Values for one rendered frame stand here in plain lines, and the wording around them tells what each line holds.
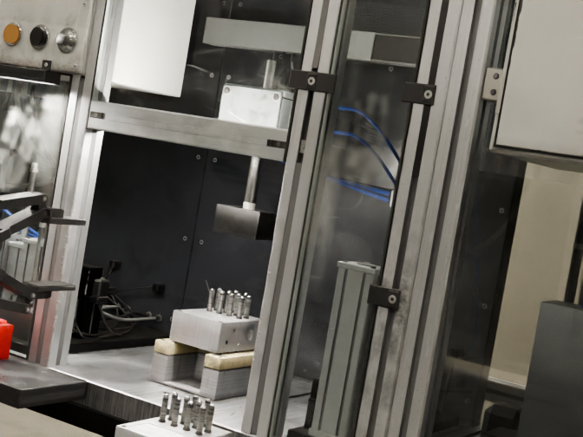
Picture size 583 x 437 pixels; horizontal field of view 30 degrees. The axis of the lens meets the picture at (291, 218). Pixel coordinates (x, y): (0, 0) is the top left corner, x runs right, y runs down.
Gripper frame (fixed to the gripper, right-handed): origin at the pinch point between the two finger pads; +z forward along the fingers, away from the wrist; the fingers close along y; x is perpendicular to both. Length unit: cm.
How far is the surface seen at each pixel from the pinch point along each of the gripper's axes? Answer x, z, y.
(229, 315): -1.4, 40.0, -9.4
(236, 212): 0.0, 39.3, 7.2
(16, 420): 226, 235, -112
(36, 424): 219, 240, -112
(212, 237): 22, 64, 0
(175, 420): -17.0, 8.1, -18.7
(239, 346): -4.9, 39.3, -13.7
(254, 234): -4.1, 39.3, 4.4
